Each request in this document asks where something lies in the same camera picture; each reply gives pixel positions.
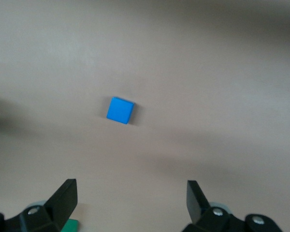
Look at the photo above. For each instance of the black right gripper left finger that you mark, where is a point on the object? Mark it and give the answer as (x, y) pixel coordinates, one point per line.
(60, 203)

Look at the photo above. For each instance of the green wooden block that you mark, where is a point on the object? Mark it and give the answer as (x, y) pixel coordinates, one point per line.
(72, 226)

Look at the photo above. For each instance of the brown table cover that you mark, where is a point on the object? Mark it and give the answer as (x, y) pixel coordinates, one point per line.
(174, 53)

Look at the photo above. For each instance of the blue wooden block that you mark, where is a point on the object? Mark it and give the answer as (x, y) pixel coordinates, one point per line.
(120, 110)

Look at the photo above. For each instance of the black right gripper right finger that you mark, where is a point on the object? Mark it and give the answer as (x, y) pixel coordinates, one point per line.
(198, 210)

